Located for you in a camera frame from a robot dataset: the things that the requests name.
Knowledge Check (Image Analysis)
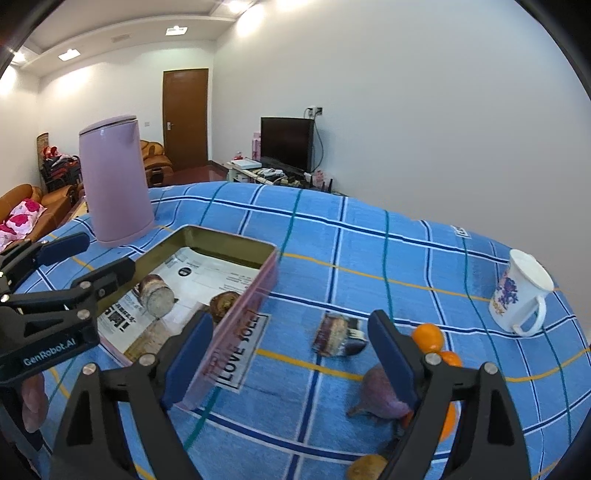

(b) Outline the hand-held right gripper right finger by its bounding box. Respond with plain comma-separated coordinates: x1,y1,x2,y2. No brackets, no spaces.
367,310,532,480

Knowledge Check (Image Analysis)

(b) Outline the pink floral pillow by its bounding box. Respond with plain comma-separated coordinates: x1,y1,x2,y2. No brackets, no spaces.
0,199,47,241

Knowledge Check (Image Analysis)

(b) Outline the round rice cake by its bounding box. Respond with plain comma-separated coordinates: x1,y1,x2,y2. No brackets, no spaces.
313,313,369,357

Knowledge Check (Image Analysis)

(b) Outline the brown leather armchair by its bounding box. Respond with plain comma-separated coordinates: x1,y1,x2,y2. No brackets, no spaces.
139,140,174,188

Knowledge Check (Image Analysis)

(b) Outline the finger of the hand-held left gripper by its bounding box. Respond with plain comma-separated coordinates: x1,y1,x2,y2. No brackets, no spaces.
0,257,137,324
0,232,91,296

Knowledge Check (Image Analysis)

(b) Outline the printed paper sheet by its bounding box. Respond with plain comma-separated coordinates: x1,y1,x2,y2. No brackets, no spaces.
99,247,262,361

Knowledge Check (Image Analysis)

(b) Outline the black television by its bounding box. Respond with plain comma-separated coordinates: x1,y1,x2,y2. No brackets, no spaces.
260,117,316,174

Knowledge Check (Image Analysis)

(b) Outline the brown wooden door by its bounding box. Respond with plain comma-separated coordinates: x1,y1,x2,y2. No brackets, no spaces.
163,68,209,171

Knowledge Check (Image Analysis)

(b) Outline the pink tin box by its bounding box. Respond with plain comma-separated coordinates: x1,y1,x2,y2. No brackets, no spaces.
95,224,280,411

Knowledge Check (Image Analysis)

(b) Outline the pile of red clothes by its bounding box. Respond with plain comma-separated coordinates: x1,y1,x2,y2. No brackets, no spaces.
39,145,84,192

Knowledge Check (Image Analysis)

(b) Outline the brown leather sofa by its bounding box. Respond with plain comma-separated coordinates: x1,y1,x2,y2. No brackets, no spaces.
0,184,80,250

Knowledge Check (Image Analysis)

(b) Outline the brown dried fruit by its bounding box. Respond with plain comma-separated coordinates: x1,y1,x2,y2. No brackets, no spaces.
209,291,241,324

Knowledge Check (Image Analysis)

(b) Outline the white television stand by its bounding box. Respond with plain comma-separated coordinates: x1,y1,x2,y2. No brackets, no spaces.
226,158,333,192

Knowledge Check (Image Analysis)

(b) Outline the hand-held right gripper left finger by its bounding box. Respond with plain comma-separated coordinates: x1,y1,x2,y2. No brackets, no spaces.
48,310,215,480

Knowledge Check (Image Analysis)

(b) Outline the purple sweet potato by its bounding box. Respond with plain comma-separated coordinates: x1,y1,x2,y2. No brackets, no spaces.
346,364,414,422

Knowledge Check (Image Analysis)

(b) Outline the cut taro piece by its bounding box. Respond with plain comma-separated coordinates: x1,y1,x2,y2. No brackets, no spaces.
139,274,178,319

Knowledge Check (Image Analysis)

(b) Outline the blue plaid cloth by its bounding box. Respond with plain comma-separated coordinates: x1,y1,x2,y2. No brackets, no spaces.
0,181,591,480

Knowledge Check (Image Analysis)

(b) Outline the brown kiwi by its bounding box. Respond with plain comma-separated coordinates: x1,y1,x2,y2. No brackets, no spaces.
346,455,389,480

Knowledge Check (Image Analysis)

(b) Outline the black power cable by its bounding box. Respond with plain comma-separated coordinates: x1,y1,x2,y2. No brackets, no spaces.
314,116,327,174

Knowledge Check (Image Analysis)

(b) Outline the pink electric kettle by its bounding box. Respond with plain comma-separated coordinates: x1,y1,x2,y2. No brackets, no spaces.
78,114,156,244

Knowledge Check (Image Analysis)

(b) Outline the person's left hand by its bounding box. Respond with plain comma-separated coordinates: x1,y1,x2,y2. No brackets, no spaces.
21,371,49,435

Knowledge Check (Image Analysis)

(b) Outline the white printed mug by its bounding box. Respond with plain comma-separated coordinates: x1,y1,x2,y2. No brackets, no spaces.
489,249,555,337

